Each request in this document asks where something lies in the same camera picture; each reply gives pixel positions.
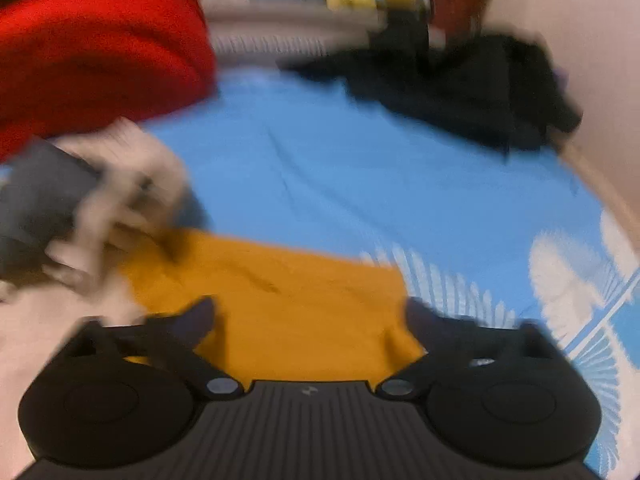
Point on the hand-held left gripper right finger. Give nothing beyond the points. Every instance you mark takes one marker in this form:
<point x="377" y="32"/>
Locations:
<point x="420" y="322"/>

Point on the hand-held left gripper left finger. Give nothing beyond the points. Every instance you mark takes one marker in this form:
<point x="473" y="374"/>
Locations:
<point x="200" y="320"/>

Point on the beige and yellow jacket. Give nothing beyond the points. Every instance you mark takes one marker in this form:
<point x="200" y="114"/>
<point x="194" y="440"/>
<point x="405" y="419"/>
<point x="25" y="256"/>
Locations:
<point x="300" y="300"/>

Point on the black clothes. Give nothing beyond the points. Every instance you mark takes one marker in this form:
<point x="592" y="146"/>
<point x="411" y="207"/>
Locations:
<point x="450" y="90"/>

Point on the blue and white printed bedsheet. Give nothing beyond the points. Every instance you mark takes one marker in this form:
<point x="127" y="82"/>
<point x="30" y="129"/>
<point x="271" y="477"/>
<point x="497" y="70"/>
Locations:
<point x="375" y="175"/>

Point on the red folded blanket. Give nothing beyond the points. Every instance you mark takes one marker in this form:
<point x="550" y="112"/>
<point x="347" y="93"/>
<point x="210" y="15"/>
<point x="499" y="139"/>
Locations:
<point x="100" y="50"/>

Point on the grey window ledge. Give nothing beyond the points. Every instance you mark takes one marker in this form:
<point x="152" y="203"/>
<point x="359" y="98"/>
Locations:
<point x="280" y="35"/>

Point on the wooden bed side rail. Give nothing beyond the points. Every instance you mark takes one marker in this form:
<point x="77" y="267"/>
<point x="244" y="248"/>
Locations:
<point x="600" y="185"/>

